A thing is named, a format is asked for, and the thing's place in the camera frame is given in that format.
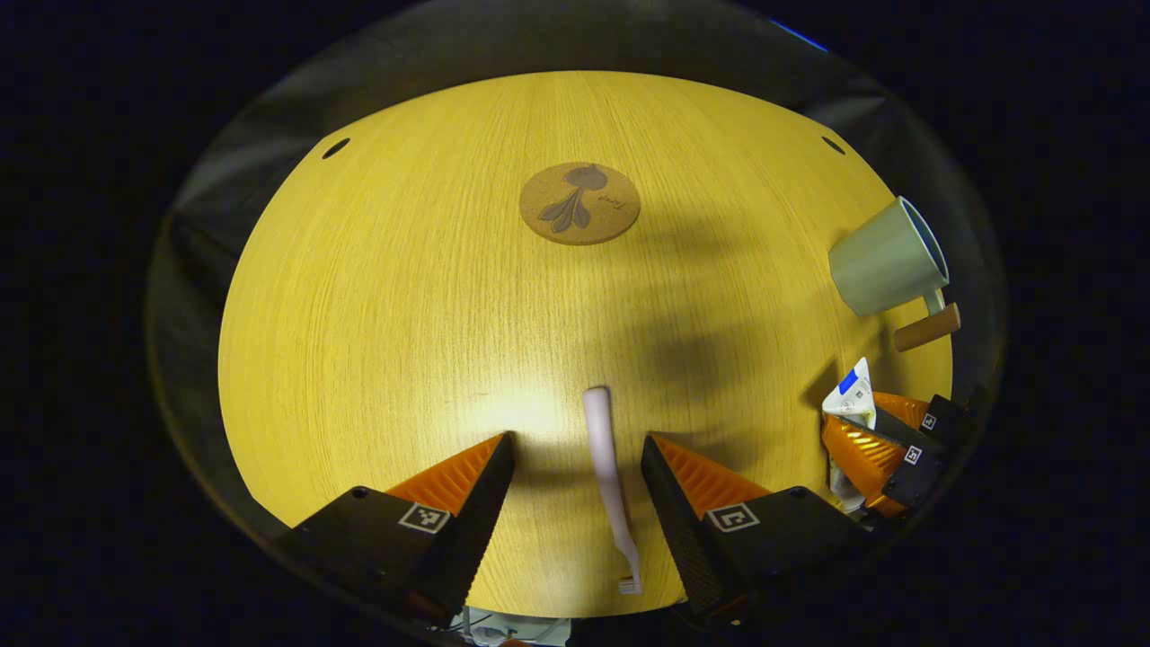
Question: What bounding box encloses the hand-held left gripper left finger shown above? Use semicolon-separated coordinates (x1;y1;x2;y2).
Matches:
272;430;518;628

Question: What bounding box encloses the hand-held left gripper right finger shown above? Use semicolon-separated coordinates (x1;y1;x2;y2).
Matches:
640;432;880;627

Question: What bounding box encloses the white toothpaste tube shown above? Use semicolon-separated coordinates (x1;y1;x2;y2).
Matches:
822;357;877;515

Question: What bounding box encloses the pale green cup wooden handle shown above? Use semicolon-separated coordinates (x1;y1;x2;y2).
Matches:
827;196;962;353

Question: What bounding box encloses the round cork coaster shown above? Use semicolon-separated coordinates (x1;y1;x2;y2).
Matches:
519;162;641;246

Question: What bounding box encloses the wooden desktop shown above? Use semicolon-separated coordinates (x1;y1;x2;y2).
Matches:
218;70;953;619

